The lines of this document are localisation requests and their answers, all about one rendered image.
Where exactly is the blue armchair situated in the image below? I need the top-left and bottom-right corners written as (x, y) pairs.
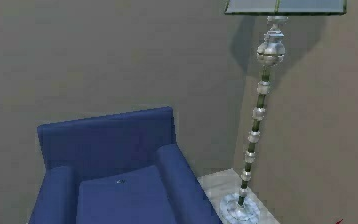
top-left (27, 106), bottom-right (224, 224)

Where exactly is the silver green floor lamp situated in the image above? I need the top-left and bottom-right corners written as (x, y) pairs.
top-left (219, 0), bottom-right (348, 224)

